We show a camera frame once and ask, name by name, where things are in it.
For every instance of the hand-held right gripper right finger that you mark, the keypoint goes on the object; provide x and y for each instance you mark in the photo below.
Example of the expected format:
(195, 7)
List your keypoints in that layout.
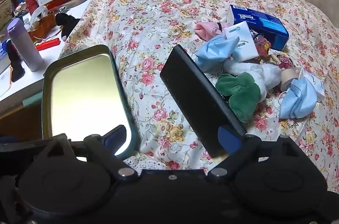
(228, 137)

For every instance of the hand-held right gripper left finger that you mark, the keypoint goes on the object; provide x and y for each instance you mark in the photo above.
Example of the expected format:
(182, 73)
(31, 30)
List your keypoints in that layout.
(114, 137)

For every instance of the metal tin box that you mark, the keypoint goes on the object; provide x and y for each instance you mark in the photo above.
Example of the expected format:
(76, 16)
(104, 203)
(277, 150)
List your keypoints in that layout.
(79, 86)

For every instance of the black tin lid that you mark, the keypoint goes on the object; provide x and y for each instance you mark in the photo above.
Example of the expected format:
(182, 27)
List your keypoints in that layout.
(190, 86)

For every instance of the beige tape roll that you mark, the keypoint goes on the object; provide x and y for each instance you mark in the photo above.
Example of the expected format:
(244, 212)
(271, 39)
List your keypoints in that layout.
(287, 75)

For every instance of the green plush toy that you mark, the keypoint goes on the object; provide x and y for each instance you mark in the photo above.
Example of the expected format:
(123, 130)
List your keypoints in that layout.
(243, 99)

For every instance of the white plush toy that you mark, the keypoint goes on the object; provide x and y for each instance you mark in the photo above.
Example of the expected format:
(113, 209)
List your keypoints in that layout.
(270, 73)

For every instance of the blue face mask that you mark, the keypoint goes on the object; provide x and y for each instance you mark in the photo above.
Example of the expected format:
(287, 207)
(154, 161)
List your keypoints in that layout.
(296, 97)
(214, 52)

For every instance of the small white tissue pack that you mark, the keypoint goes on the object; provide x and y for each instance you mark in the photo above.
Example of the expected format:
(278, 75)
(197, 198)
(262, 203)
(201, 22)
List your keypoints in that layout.
(245, 41)

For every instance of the white mask wrapper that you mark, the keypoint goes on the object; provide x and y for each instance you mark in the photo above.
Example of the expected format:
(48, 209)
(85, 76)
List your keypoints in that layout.
(317, 86)

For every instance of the pink cloth bow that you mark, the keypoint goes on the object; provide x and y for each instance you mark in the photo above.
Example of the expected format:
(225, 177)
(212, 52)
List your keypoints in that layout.
(208, 29)

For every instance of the red pen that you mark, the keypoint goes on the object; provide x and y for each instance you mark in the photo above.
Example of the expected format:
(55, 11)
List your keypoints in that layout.
(47, 44)

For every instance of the blue tissue pack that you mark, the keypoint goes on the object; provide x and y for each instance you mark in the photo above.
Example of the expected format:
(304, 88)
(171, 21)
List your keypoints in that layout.
(264, 25)

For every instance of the black figurine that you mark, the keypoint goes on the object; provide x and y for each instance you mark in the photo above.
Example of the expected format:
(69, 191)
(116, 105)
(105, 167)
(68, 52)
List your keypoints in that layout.
(16, 65)

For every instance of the black cloth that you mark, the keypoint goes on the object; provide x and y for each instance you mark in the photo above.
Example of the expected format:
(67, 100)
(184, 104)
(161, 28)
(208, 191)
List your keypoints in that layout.
(66, 22)

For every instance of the purple thermos bottle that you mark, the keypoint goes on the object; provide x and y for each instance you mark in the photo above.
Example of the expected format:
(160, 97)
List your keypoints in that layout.
(26, 49)

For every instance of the floral bedspread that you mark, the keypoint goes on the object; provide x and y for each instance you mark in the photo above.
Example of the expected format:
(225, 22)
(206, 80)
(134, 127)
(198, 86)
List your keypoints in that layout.
(148, 15)

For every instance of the red box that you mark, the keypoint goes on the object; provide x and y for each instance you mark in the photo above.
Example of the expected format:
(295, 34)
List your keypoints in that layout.
(31, 1)

